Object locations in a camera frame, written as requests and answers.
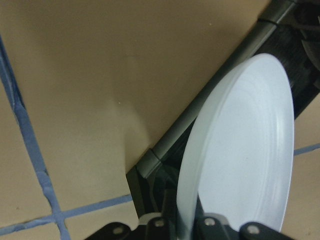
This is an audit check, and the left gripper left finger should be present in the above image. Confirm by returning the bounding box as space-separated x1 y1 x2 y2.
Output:
87 189 177 240

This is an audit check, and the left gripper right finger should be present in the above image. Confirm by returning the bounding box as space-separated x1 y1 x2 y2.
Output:
194 199 291 240

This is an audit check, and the blue plate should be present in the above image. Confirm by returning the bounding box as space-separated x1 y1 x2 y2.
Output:
176 53 294 240

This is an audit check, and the black plate rack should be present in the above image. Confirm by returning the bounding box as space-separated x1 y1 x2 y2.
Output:
126 0 320 230

